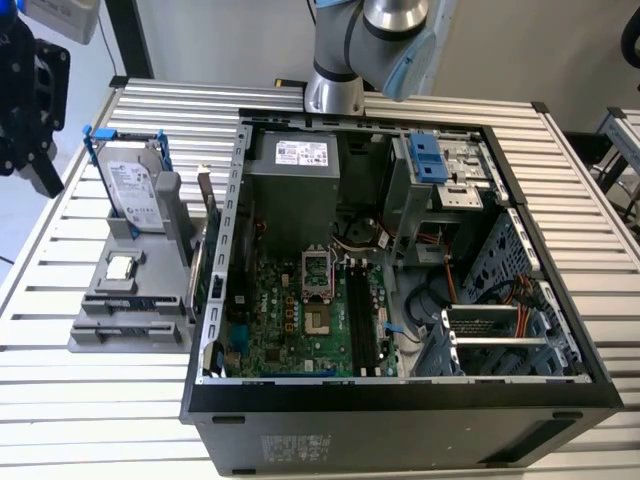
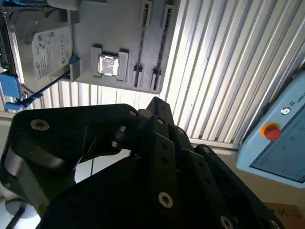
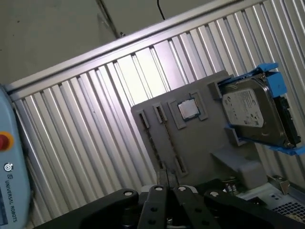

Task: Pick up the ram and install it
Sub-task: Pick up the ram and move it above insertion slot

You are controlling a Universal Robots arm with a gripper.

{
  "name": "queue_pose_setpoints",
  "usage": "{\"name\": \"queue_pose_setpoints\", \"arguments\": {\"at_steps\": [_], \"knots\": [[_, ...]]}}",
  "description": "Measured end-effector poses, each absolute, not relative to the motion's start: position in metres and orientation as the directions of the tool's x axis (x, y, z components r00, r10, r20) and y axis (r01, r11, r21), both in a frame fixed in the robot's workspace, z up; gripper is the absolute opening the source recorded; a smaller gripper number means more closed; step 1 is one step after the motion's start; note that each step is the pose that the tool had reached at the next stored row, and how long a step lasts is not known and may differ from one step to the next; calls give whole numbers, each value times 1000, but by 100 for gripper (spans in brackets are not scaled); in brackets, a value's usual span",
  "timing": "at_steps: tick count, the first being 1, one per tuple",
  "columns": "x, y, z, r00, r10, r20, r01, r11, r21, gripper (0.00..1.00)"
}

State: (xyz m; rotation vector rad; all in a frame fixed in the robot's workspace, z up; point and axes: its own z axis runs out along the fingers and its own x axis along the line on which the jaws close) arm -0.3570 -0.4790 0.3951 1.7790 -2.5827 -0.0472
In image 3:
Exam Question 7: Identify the pale blue teach pendant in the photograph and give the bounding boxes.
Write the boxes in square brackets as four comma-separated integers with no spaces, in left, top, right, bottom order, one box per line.
[0,83,33,229]

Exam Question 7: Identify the thin black floor cable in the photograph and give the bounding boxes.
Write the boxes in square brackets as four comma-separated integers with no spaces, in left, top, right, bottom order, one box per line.
[156,0,165,20]

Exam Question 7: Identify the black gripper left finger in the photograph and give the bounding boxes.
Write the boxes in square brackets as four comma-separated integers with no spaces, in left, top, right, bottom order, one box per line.
[33,169,169,229]

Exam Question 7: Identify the hard disk in blue carrier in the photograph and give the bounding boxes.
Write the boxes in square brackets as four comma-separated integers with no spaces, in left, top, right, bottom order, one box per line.
[216,62,305,156]

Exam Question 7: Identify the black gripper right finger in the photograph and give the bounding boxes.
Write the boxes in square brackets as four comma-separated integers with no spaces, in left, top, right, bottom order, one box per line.
[168,170,305,229]

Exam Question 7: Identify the grey parts rack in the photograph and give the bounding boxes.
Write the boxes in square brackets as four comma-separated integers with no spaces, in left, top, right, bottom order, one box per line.
[131,70,267,191]

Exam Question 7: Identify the black PC case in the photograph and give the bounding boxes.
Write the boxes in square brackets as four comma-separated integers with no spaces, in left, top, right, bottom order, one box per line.
[223,175,305,221]

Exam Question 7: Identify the silver CPU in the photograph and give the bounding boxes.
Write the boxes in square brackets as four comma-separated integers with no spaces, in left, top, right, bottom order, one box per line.
[178,100,200,120]

